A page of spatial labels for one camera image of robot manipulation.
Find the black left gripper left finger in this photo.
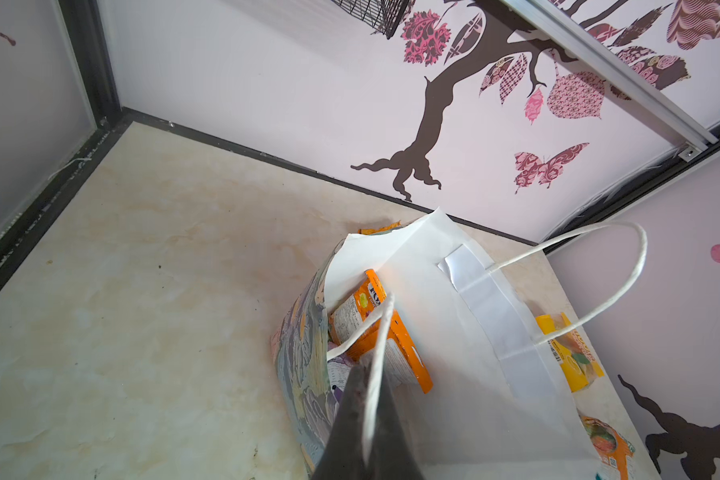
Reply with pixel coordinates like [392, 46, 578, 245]
[312, 365, 367, 480]

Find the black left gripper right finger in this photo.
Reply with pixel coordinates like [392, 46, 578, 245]
[368, 377, 424, 480]

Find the purple candy snack bag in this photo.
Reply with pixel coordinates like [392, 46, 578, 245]
[331, 384, 344, 404]

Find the orange white snack bag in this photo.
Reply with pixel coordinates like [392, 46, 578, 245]
[329, 269, 433, 394]

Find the patterned paper bag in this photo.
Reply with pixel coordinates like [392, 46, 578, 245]
[269, 208, 649, 480]

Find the orange chip snack bag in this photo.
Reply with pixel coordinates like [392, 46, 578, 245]
[358, 222, 401, 235]

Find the yellow corn snack bag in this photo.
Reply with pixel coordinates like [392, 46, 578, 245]
[536, 313, 605, 393]

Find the orange snack bag right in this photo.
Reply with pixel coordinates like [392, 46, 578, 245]
[579, 414, 636, 480]

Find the rear aluminium rail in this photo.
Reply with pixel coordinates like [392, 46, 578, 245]
[505, 1, 719, 158]

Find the black wire basket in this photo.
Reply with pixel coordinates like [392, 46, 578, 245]
[332, 0, 413, 39]

